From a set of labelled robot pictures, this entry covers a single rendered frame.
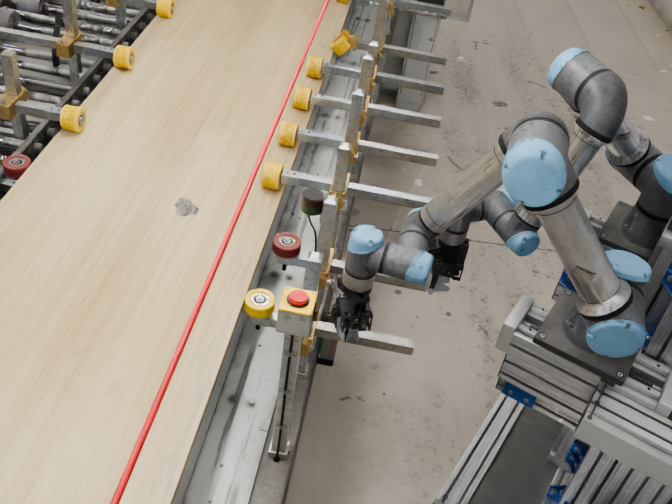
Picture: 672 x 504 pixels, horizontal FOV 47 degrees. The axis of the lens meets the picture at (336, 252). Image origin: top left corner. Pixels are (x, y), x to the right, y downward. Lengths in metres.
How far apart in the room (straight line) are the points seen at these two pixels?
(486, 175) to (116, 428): 0.96
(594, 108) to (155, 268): 1.17
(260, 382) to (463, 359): 1.25
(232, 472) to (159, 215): 0.76
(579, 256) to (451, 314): 1.85
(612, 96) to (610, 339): 0.57
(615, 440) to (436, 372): 1.37
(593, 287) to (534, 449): 1.21
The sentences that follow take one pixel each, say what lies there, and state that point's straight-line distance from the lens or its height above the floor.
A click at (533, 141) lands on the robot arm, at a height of 1.58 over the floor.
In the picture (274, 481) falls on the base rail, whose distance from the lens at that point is 1.91.
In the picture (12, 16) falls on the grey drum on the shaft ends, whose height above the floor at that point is 0.84.
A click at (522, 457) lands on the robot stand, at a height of 0.21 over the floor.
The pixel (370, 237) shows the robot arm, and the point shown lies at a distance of 1.70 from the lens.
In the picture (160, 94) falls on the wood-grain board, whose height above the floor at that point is 0.90.
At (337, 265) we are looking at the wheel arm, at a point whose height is 0.86.
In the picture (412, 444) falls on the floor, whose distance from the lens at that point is 2.91.
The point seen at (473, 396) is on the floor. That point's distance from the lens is 3.12.
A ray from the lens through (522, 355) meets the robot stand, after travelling 2.00.
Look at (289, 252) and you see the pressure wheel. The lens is 2.16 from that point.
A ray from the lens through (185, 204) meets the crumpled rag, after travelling 2.28.
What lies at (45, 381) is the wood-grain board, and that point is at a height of 0.90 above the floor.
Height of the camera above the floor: 2.31
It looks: 40 degrees down
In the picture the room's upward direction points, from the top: 9 degrees clockwise
